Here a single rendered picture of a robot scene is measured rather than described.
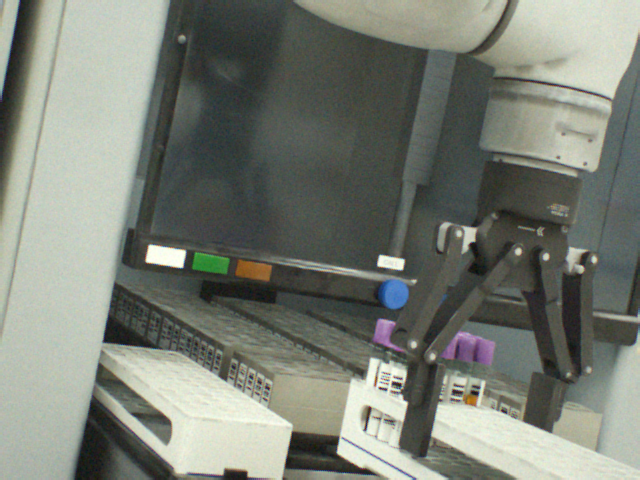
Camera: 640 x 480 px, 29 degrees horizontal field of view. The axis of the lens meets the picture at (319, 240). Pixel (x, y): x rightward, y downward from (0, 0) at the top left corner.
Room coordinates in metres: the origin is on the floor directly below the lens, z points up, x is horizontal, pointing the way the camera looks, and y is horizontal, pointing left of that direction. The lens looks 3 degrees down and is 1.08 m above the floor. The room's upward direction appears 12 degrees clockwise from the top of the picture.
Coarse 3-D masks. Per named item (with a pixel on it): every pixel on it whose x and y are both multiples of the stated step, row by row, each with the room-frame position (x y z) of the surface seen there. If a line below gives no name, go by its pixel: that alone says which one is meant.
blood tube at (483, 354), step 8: (480, 344) 1.02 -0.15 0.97; (488, 344) 1.02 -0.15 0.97; (480, 352) 1.02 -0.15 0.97; (488, 352) 1.02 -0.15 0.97; (480, 360) 1.02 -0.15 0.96; (488, 360) 1.02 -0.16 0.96; (480, 368) 1.02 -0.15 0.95; (472, 376) 1.02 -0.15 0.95; (480, 376) 1.02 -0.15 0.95; (472, 384) 1.02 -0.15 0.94; (480, 384) 1.02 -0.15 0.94; (472, 392) 1.02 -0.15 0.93; (480, 392) 1.02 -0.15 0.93; (472, 400) 1.02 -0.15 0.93; (480, 400) 1.02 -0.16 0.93
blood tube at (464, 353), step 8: (464, 336) 1.02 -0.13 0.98; (464, 344) 1.01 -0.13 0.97; (472, 344) 1.01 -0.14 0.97; (456, 352) 1.02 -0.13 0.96; (464, 352) 1.01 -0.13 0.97; (472, 352) 1.02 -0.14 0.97; (456, 360) 1.02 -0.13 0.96; (464, 360) 1.01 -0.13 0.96; (472, 360) 1.02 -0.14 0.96; (456, 368) 1.01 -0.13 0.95; (464, 368) 1.01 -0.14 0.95; (456, 376) 1.01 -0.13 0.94; (464, 376) 1.01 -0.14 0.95; (456, 384) 1.01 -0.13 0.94; (464, 384) 1.01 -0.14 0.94; (448, 392) 1.01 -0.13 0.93; (456, 392) 1.01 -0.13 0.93; (448, 400) 1.01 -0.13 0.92; (456, 400) 1.01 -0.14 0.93; (440, 440) 1.01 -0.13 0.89; (448, 448) 1.01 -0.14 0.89
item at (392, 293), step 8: (392, 280) 1.26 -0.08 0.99; (384, 288) 1.25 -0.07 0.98; (392, 288) 1.26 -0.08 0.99; (400, 288) 1.26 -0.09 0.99; (384, 296) 1.25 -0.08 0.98; (392, 296) 1.26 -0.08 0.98; (400, 296) 1.26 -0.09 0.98; (384, 304) 1.26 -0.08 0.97; (392, 304) 1.26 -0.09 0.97; (400, 304) 1.26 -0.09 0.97
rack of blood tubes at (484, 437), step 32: (352, 384) 1.02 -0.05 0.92; (352, 416) 1.01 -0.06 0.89; (448, 416) 0.93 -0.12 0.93; (480, 416) 0.96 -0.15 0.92; (352, 448) 1.01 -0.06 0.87; (384, 448) 0.96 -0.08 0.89; (480, 448) 0.85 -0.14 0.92; (512, 448) 0.85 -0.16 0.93; (544, 448) 0.88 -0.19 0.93; (576, 448) 0.90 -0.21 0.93
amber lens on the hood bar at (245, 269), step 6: (240, 264) 1.19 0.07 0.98; (246, 264) 1.19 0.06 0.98; (252, 264) 1.19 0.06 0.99; (258, 264) 1.20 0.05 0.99; (264, 264) 1.20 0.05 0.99; (240, 270) 1.19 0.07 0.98; (246, 270) 1.19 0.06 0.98; (252, 270) 1.20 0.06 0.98; (258, 270) 1.20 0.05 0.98; (264, 270) 1.20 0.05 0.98; (270, 270) 1.20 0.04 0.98; (240, 276) 1.19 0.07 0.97; (246, 276) 1.19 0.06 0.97; (252, 276) 1.20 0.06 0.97; (258, 276) 1.20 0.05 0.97; (264, 276) 1.20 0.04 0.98
